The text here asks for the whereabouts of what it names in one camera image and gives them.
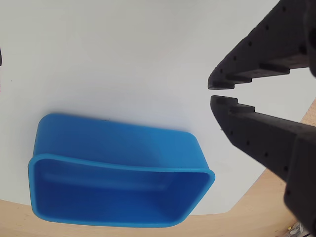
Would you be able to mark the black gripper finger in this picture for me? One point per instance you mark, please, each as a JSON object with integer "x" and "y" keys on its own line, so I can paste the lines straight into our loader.
{"x": 266, "y": 44}
{"x": 266, "y": 133}

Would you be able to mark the blue rectangular plastic bin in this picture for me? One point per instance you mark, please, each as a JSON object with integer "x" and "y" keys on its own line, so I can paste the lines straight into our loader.
{"x": 118, "y": 190}

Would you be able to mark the small grey clutter item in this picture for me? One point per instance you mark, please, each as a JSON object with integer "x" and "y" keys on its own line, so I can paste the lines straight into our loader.
{"x": 295, "y": 229}

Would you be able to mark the white table mat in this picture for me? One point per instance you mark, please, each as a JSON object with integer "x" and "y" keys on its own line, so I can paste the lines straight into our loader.
{"x": 123, "y": 61}

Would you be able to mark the black blocky object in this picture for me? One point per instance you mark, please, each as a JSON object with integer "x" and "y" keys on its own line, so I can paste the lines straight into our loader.
{"x": 0, "y": 56}

